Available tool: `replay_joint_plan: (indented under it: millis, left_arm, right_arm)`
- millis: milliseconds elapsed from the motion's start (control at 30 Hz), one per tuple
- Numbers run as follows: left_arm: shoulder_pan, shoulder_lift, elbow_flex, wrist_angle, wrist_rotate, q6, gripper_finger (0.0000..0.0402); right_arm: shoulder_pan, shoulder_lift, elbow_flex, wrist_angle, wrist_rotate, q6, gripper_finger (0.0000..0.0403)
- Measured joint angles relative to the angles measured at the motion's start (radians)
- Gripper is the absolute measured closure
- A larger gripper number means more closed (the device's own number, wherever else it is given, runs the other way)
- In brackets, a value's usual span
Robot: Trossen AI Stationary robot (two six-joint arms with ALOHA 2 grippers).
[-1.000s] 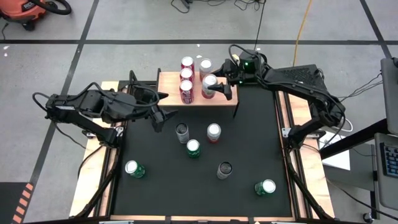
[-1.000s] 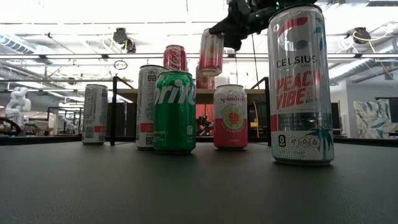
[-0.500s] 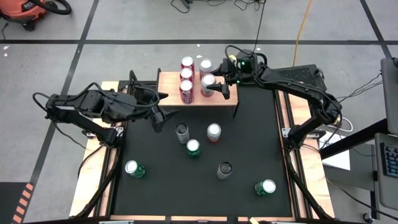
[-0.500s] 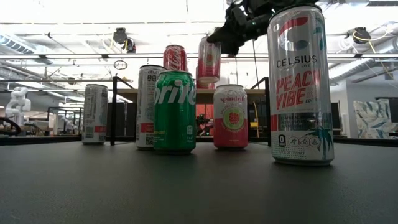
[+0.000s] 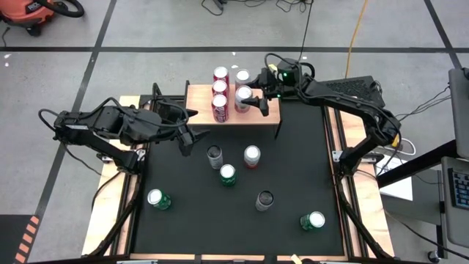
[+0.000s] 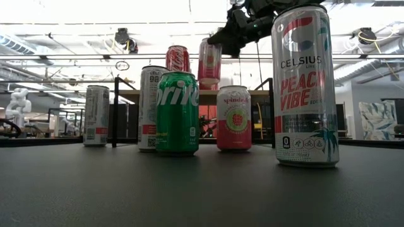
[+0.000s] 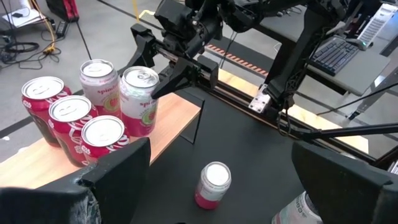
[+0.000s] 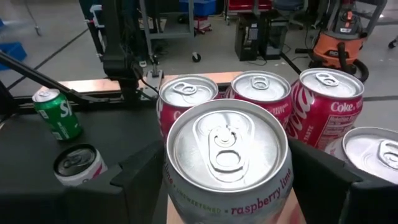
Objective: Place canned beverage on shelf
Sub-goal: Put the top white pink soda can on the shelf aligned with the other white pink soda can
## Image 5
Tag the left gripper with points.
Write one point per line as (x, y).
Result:
(177, 126)

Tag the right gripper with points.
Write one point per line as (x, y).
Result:
(270, 86)

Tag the red Coca-Cola can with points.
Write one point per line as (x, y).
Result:
(221, 72)
(220, 106)
(220, 87)

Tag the green Sprite can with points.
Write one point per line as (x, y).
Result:
(155, 197)
(315, 219)
(227, 172)

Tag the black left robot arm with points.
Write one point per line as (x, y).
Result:
(110, 122)

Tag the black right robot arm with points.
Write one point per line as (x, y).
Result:
(348, 100)

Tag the tall silver Celsius can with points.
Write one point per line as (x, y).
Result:
(214, 154)
(264, 198)

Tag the pale yellow tag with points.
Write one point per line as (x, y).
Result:
(296, 259)

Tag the white paper sheet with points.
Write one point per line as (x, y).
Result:
(397, 187)

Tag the computer monitor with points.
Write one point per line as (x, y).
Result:
(459, 110)

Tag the black mat orange stripes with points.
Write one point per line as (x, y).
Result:
(11, 238)

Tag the orange shop vacuum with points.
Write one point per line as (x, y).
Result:
(22, 11)

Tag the black keyboard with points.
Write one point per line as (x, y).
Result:
(459, 188)

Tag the gray rolling desk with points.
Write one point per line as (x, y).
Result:
(454, 227)

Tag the wooden shelf black frame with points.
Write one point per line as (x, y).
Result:
(264, 115)

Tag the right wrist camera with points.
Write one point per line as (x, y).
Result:
(287, 69)

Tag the black table frame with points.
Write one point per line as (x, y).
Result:
(146, 98)

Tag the black diagonal frame strut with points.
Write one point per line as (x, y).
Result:
(361, 227)
(121, 220)

